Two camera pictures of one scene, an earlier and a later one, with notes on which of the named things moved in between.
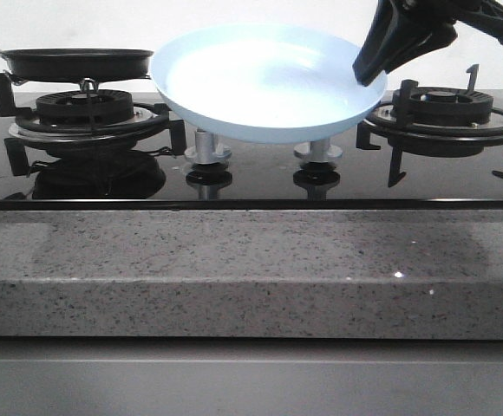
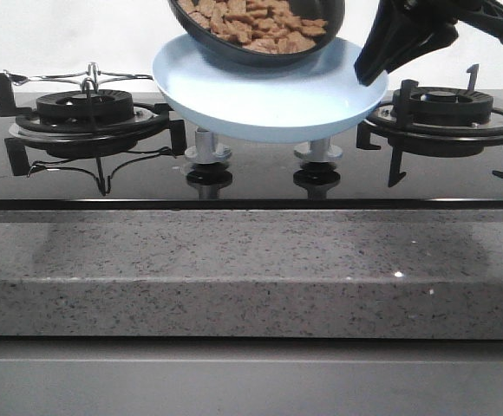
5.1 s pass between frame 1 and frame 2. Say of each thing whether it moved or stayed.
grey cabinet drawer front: stayed
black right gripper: stayed
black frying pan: moved
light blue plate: stayed
